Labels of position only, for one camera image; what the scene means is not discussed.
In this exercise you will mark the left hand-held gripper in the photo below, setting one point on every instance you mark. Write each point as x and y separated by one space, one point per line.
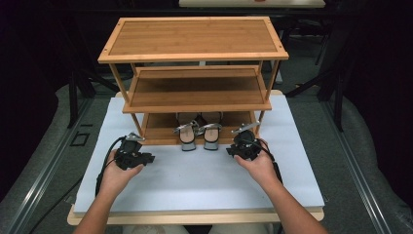
130 157

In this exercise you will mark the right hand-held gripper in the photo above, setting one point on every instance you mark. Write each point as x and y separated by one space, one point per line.
246 146

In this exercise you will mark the wooden shoe rack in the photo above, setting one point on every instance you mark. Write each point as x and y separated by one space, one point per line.
195 37

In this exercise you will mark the person's left hand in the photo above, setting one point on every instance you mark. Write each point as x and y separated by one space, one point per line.
115 177

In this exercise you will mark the person's right hand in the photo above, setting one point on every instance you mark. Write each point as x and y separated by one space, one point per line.
259 169

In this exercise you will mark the floor outlet cover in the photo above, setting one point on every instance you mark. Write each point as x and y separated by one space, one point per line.
79 139

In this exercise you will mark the white foam board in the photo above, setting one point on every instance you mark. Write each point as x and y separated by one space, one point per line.
195 178

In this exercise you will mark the black metal stand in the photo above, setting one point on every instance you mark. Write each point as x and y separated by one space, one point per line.
337 91
73 97

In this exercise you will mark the wooden table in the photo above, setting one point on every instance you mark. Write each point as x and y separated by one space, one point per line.
195 218

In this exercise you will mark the metal floor rail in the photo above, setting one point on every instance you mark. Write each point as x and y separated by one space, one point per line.
48 169
357 169

